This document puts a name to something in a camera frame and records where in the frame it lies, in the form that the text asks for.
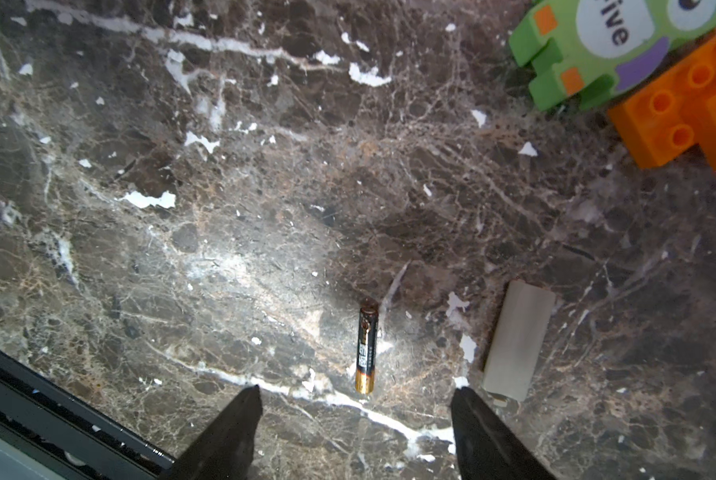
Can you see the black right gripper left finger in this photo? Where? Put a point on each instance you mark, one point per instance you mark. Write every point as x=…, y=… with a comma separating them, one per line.
x=225, y=450

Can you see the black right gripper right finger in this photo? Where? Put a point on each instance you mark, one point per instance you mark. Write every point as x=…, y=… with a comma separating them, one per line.
x=485, y=446

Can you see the grey battery cover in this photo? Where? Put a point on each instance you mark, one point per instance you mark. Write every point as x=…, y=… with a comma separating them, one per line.
x=517, y=340

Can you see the AA battery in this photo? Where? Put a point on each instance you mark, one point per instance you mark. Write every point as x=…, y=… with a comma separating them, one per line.
x=366, y=347

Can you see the orange toy brick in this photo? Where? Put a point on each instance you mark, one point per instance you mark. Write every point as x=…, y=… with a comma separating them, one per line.
x=672, y=113

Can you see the green owl puzzle piece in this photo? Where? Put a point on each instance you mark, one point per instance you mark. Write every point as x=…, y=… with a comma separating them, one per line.
x=600, y=49

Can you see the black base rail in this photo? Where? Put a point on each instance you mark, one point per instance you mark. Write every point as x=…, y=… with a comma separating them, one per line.
x=45, y=432

